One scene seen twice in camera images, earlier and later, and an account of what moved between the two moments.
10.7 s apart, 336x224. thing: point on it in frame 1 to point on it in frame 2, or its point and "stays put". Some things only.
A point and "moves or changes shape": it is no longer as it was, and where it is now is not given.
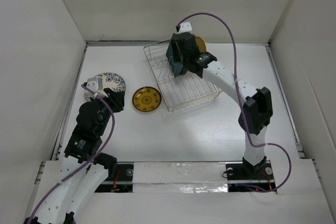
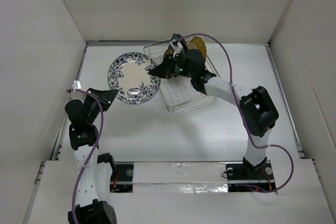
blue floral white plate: (111, 81) moves or changes shape
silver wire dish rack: (182, 91) stays put
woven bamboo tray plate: (200, 44) stays put
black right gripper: (175, 51) to (164, 71)
